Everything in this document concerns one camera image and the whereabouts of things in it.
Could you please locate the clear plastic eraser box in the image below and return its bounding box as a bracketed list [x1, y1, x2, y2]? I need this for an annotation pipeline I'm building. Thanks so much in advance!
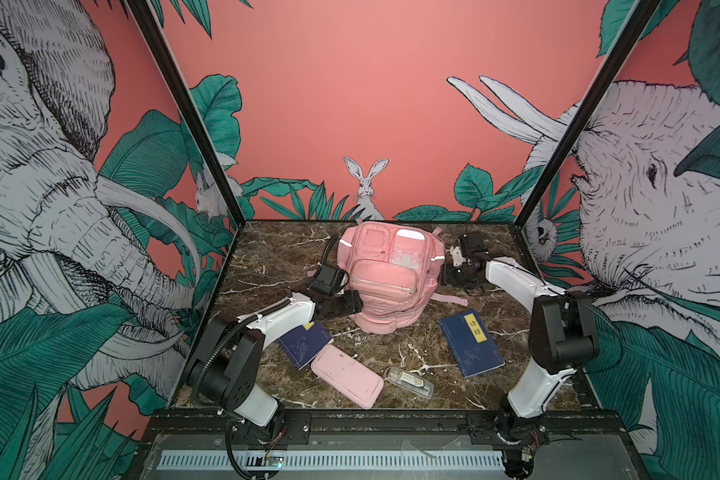
[385, 367, 434, 400]

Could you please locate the white ventilation grille strip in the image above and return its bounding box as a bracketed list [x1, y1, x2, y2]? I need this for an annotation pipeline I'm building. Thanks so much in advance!
[156, 450, 504, 472]

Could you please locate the dark blue notebook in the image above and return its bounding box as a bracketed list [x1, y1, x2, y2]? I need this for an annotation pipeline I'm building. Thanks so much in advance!
[278, 322, 333, 370]
[439, 309, 505, 378]

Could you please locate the black left corner frame post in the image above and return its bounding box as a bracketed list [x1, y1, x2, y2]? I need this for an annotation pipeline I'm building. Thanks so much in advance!
[126, 0, 246, 230]

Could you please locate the pink student backpack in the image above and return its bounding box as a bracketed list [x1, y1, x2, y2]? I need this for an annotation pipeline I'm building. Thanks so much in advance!
[337, 221, 468, 335]

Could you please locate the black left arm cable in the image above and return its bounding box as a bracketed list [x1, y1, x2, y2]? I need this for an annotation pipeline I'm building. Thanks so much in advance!
[191, 296, 292, 409]

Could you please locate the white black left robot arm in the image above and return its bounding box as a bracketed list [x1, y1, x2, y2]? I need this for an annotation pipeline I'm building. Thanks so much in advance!
[182, 290, 363, 427]

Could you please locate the black right corner frame post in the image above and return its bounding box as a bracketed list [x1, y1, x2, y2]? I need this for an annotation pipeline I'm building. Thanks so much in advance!
[513, 0, 661, 228]

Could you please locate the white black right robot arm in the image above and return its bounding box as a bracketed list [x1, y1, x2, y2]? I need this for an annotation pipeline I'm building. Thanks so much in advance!
[441, 257, 599, 419]

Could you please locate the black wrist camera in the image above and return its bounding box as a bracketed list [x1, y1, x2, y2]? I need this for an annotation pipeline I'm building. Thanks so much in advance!
[309, 264, 347, 296]
[450, 232, 492, 267]

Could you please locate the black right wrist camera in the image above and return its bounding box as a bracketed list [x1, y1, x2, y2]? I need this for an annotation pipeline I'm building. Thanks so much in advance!
[450, 232, 492, 267]

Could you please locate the black front mounting rail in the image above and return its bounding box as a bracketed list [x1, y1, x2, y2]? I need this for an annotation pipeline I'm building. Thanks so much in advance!
[142, 409, 628, 448]

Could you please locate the pink pencil case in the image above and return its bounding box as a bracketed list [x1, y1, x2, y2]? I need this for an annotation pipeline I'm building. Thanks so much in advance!
[311, 344, 384, 409]

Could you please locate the black corner frame post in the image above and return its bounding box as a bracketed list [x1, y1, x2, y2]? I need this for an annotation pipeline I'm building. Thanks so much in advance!
[126, 0, 246, 230]
[513, 0, 661, 228]

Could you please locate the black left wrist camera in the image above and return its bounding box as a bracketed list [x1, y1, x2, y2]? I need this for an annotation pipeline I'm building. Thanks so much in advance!
[309, 264, 347, 296]

